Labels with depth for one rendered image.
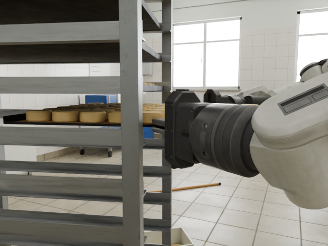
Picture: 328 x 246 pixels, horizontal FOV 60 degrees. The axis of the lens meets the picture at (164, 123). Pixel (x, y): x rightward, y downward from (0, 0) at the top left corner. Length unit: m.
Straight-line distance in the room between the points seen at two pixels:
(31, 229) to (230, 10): 5.36
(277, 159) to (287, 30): 5.23
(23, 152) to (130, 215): 3.00
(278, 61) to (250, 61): 0.48
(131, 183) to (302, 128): 0.30
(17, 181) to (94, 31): 0.31
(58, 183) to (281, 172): 0.39
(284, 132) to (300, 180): 0.06
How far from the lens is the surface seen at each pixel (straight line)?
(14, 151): 3.39
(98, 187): 0.53
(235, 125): 0.33
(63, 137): 0.54
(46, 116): 0.60
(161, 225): 1.00
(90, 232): 0.57
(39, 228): 0.62
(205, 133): 0.35
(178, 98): 0.42
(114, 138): 0.50
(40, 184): 0.58
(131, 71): 0.45
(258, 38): 5.51
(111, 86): 0.49
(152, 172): 0.94
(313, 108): 0.28
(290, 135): 0.28
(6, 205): 1.23
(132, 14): 0.47
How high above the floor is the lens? 1.04
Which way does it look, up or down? 7 degrees down
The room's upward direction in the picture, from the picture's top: straight up
